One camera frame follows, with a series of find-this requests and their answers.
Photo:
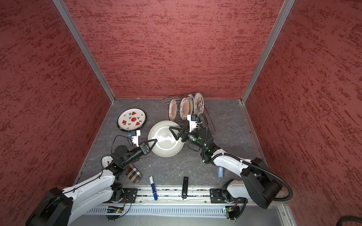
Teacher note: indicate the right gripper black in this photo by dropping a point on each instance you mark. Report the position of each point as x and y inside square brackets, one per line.
[177, 129]

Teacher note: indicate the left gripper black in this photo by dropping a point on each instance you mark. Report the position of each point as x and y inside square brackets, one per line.
[144, 147]

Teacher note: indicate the plain cream white plate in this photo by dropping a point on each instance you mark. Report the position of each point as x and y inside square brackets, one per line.
[167, 145]

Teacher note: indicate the dark striped rim plate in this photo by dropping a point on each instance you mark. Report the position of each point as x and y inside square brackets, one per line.
[121, 128]

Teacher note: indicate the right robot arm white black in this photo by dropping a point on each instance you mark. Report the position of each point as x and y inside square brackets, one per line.
[257, 182]

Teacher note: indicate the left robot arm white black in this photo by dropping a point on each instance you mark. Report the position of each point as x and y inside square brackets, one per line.
[60, 207]

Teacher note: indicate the orange striped front plate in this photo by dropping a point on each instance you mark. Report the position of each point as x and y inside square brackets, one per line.
[172, 109]

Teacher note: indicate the orange striped plate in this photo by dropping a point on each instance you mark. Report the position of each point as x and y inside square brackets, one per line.
[184, 108]
[172, 109]

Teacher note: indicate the red patterned rear plate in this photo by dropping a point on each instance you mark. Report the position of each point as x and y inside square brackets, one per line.
[199, 103]

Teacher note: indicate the grey rear plate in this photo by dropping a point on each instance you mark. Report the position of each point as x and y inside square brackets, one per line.
[191, 104]

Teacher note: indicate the plaid glasses case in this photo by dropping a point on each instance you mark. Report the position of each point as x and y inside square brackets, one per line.
[133, 174]

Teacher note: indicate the green alarm clock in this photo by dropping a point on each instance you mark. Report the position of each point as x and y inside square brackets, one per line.
[106, 161]

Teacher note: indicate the blue white marker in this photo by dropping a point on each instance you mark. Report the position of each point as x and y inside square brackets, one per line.
[153, 188]

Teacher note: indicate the black remote stick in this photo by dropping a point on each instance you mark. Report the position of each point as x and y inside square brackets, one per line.
[185, 188]

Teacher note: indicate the light blue small bottle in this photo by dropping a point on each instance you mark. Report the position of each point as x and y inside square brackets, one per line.
[220, 172]

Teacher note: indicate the wire dish rack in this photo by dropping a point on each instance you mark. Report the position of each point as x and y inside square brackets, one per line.
[185, 123]

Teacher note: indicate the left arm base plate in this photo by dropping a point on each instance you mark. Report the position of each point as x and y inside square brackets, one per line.
[124, 195]

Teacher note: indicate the aluminium front rail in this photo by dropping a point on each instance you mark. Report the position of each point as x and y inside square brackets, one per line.
[167, 195]

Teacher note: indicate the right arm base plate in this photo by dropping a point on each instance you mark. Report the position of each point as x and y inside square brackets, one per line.
[218, 195]

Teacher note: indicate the left circuit board with wires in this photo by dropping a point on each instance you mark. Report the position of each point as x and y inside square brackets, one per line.
[114, 212]

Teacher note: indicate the circuit board with wires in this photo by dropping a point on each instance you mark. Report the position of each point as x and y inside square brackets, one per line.
[232, 213]
[114, 212]

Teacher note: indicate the right circuit board with wires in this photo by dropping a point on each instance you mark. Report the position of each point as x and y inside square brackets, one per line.
[232, 213]

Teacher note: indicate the left corner aluminium post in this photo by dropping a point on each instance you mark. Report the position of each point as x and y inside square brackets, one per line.
[66, 16]

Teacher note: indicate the corner aluminium post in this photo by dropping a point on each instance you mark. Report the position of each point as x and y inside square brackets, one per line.
[280, 20]
[66, 16]

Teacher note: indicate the right corner aluminium post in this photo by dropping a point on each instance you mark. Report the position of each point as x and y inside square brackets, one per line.
[280, 20]

